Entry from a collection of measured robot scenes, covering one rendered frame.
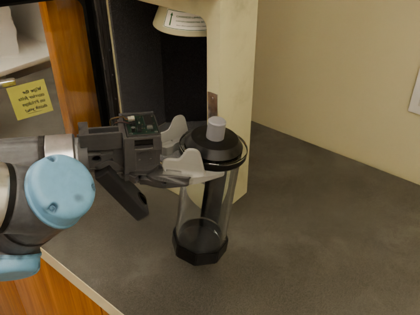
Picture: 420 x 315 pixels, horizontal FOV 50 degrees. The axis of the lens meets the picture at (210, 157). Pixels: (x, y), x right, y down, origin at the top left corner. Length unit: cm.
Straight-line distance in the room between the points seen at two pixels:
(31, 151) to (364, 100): 81
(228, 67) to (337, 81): 44
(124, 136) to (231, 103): 30
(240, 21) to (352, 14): 38
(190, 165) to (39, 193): 25
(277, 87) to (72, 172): 88
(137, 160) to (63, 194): 20
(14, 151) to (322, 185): 72
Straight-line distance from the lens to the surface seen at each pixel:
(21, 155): 65
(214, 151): 66
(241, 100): 89
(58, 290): 116
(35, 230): 52
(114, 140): 64
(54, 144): 65
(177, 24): 87
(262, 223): 98
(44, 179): 48
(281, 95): 129
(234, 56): 83
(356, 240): 98
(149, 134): 64
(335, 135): 125
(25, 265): 61
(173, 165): 65
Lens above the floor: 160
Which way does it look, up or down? 34 degrees down
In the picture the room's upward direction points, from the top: straight up
